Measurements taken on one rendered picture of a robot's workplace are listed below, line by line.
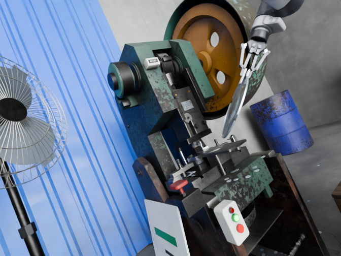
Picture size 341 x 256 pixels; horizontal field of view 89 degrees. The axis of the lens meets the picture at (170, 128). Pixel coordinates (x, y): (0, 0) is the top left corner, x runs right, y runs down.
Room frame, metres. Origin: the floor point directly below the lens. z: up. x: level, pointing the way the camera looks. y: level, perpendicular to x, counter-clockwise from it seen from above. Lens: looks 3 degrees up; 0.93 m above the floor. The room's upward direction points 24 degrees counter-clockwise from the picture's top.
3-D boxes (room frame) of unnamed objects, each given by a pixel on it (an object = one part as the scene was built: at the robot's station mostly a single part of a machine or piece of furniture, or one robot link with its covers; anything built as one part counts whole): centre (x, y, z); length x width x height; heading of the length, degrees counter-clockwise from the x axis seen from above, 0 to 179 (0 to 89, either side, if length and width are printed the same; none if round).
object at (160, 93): (1.19, -0.02, 0.83); 0.79 x 0.43 x 1.34; 31
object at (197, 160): (1.07, -0.10, 0.76); 0.15 x 0.09 x 0.05; 121
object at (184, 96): (1.04, -0.12, 1.04); 0.17 x 0.15 x 0.30; 31
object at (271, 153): (1.33, -0.25, 0.45); 0.92 x 0.12 x 0.90; 31
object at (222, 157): (0.92, -0.19, 0.72); 0.25 x 0.14 x 0.14; 31
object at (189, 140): (1.07, -0.10, 0.86); 0.20 x 0.16 x 0.05; 121
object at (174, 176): (0.98, 0.05, 0.76); 0.17 x 0.06 x 0.10; 121
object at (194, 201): (0.71, 0.05, 0.62); 0.10 x 0.06 x 0.20; 121
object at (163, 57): (1.07, -0.10, 1.27); 0.21 x 0.12 x 0.34; 31
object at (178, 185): (0.70, 0.06, 0.72); 0.07 x 0.06 x 0.08; 31
